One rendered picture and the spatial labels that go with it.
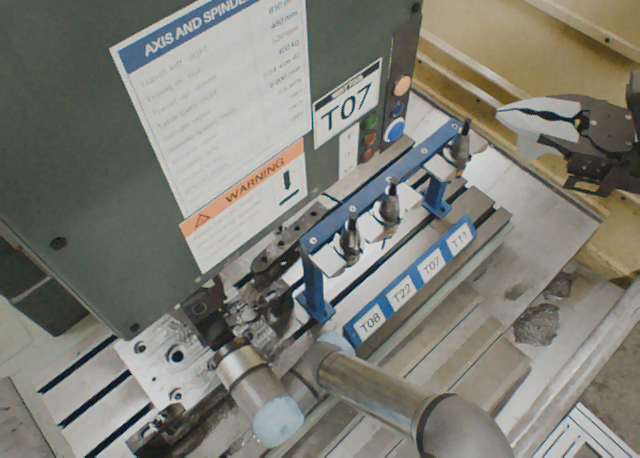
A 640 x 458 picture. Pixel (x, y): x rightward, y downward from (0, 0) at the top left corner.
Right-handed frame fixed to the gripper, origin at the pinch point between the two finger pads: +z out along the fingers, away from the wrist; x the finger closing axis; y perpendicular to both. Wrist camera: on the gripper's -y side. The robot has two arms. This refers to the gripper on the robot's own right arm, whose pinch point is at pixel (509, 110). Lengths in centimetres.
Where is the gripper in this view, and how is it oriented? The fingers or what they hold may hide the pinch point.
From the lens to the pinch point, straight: 64.6
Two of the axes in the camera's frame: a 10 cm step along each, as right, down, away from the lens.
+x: 3.0, -8.1, 5.1
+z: -9.5, -2.4, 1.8
